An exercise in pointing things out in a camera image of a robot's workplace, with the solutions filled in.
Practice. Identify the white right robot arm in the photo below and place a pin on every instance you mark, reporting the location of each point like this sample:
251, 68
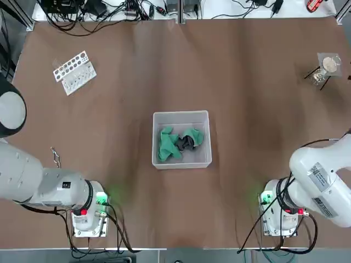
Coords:
315, 170

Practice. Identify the white test tube rack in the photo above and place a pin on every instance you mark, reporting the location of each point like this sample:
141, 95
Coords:
79, 79

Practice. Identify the red black tool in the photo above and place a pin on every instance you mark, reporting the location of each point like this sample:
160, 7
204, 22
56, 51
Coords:
314, 4

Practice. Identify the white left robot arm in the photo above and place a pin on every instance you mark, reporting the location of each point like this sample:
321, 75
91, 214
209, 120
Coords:
27, 178

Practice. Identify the aluminium frame post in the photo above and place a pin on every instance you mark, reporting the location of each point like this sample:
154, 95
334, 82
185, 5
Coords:
181, 15

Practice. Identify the translucent white plastic box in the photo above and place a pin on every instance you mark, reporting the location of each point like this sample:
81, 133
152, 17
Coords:
164, 115

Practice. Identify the black metal tripod stand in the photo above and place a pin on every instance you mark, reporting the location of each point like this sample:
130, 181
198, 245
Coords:
311, 73

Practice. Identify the black power adapter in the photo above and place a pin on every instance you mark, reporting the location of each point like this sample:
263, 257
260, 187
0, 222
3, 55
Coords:
260, 2
96, 8
277, 6

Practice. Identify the green cloth with black tag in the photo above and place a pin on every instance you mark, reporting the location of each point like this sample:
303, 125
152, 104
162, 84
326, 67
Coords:
196, 135

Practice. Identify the aluminium frame rail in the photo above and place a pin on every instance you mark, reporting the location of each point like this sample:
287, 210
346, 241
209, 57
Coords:
26, 16
342, 12

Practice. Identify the black electronics box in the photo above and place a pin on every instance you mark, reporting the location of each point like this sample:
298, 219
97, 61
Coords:
61, 4

